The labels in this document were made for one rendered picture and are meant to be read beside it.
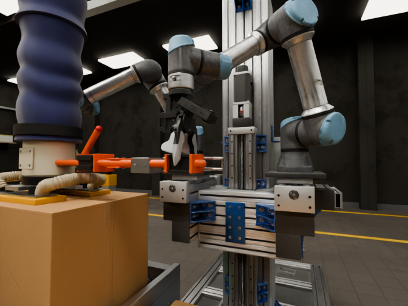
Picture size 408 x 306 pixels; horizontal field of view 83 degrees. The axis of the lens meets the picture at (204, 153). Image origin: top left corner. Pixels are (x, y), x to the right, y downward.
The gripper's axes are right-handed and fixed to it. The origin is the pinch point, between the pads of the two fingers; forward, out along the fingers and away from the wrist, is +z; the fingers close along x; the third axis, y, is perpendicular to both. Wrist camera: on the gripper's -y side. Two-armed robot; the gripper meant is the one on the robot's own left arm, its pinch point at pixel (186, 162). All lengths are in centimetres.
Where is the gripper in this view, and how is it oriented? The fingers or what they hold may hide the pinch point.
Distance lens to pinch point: 65.0
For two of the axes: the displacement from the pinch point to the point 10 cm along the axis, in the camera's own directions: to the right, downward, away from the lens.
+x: -4.2, -0.4, -9.1
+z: -0.1, 10.0, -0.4
